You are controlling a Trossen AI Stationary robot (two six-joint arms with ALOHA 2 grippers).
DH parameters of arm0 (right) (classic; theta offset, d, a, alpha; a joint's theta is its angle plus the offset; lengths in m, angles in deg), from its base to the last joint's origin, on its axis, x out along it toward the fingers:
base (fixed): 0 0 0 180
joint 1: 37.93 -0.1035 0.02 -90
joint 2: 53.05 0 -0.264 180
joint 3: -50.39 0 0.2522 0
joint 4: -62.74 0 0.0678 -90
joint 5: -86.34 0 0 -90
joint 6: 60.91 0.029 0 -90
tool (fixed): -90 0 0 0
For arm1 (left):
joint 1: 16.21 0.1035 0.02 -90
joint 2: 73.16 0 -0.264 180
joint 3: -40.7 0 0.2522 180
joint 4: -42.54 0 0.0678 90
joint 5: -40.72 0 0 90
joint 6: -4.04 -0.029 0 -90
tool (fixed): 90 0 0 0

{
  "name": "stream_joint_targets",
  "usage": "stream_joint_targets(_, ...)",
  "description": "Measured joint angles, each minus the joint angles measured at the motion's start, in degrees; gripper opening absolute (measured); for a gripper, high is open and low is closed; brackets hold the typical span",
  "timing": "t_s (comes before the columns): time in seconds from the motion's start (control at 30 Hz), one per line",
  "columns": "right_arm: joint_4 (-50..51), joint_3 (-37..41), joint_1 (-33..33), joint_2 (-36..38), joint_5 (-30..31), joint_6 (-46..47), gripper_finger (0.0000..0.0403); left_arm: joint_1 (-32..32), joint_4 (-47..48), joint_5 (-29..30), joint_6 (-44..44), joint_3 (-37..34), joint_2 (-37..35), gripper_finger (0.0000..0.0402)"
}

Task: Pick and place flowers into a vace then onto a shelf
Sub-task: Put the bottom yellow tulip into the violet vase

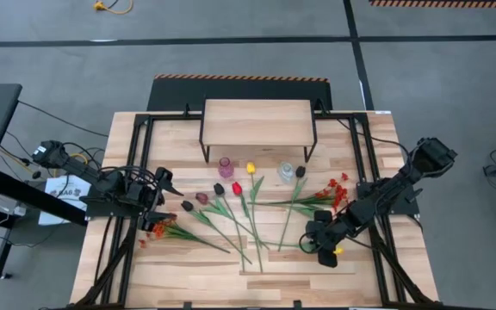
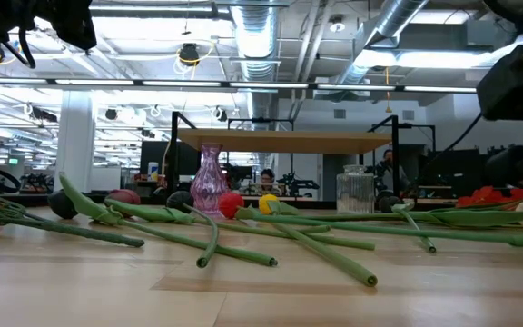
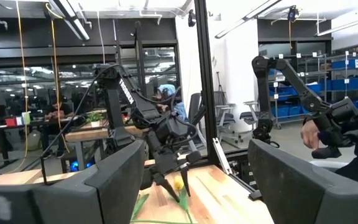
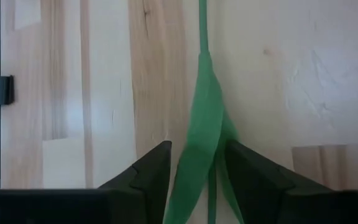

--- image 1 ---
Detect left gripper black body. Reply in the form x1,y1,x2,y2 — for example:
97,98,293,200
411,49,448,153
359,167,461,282
122,174,166,216

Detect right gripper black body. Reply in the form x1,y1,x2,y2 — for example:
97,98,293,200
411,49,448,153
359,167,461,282
306,213,352,255

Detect orange artificial flower bunch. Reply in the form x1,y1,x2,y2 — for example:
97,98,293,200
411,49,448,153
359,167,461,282
138,217,232,255

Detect black artificial tulip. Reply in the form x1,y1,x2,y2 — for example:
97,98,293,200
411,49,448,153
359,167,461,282
276,165,309,252
180,200,253,265
213,183,246,272

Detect clear ribbed glass vase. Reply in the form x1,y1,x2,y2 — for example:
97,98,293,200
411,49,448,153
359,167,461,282
276,161,295,184

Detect pink glass vase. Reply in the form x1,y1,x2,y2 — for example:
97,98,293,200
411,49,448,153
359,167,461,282
217,157,235,181

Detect red artificial tulip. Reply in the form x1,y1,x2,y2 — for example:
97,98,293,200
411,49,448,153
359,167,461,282
231,181,270,251

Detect wooden shelf with black legs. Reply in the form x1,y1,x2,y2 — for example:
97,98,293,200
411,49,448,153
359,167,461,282
199,98,318,164

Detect red artificial flower bunch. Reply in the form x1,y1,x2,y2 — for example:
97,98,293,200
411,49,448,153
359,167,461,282
247,171,351,219

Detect white printed paper sheet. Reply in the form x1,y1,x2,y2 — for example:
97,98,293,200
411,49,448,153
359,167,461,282
38,174,92,226

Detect black mat with striped edge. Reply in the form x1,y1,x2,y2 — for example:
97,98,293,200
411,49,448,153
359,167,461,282
146,73,333,112

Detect orange black striped tape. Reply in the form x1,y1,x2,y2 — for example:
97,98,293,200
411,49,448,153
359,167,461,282
369,0,496,9

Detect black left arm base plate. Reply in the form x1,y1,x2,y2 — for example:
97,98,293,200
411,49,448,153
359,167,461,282
79,195,146,219

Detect black metal table frame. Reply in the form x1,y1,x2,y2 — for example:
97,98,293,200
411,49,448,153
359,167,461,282
69,102,438,310

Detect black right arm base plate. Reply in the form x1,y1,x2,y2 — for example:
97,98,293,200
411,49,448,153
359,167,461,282
357,180,420,216

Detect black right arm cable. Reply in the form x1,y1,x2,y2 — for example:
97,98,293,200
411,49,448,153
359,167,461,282
336,118,412,158

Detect black floor cable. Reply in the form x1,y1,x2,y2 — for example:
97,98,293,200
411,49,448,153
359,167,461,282
17,100,109,138

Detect yellow floor cable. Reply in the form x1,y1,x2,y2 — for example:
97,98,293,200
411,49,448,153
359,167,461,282
92,0,134,16

